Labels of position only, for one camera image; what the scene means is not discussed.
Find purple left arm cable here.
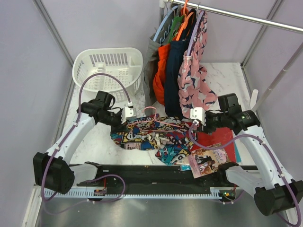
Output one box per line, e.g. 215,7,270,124
40,72,134,215

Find pink shark print shorts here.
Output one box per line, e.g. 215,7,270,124
177,12,217,118

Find pink wire hanger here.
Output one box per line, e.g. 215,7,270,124
127,106,190,132

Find lilac hanger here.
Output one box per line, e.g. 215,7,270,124
186,10,205,56

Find metal clothes rail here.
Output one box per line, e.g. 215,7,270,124
159,0,303,34

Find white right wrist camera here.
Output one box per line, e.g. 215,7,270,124
190,107,205,126

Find grey shorts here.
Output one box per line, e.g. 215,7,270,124
142,18,172,107

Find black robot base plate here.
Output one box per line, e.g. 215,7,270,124
71,164,258,195

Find light blue cable duct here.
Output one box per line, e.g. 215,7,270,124
44,187,227,200

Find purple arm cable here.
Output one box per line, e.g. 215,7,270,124
40,72,134,215
187,120,301,226

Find Taming of Shrew book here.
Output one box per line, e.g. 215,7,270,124
187,143,231,178

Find orange shorts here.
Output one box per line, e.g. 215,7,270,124
153,44,170,105

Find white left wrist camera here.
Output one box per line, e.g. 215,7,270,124
121,106,137,123

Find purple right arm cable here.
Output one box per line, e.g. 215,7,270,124
187,120,301,226

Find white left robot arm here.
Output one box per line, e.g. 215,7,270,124
33,91,129,194

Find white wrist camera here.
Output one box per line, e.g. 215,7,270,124
121,106,137,123
190,107,205,126

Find navy blue shorts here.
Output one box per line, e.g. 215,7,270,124
164,9,196,119

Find orange hanger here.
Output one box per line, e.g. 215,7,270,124
172,0,194,41

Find white laundry basket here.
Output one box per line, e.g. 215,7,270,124
72,47,143,102

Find light blue hanger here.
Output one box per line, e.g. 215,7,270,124
153,6,178,44

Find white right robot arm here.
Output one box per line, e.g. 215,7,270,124
193,93,303,216

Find comic print shorts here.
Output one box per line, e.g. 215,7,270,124
110,121,194,166

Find green hanger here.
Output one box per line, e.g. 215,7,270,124
168,15,184,43

